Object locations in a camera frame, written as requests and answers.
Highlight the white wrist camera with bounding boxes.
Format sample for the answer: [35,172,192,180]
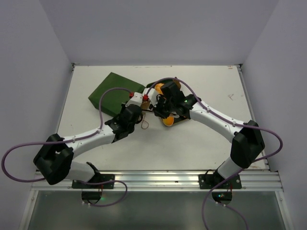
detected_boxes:
[125,92,143,107]
[142,88,159,107]

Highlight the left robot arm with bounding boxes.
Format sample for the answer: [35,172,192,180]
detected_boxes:
[33,104,142,188]

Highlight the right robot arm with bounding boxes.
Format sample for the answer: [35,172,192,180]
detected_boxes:
[147,81,265,188]

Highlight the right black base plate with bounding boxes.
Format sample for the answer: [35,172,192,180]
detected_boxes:
[198,169,242,189]

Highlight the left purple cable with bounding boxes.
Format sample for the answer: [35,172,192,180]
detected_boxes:
[1,88,135,207]

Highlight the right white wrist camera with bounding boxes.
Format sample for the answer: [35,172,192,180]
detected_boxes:
[142,88,159,107]

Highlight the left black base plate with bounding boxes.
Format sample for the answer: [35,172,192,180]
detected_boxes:
[71,173,115,189]

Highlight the dark green tray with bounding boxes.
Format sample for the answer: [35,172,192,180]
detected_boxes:
[146,79,187,125]

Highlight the round yellow fake bun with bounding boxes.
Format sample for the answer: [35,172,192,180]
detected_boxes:
[154,83,164,94]

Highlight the green brown paper bag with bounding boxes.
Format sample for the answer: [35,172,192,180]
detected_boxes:
[88,72,145,126]

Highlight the orange sugared fake bun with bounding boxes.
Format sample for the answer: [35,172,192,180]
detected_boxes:
[162,116,175,127]

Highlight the aluminium rail frame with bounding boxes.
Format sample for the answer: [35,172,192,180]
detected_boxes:
[23,65,294,230]

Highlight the brown fake croissant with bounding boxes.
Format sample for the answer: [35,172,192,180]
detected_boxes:
[173,77,181,89]

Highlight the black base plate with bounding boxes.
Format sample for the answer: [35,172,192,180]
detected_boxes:
[198,169,242,189]
[71,173,115,189]

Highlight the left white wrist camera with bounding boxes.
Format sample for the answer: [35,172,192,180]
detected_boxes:
[125,92,143,107]

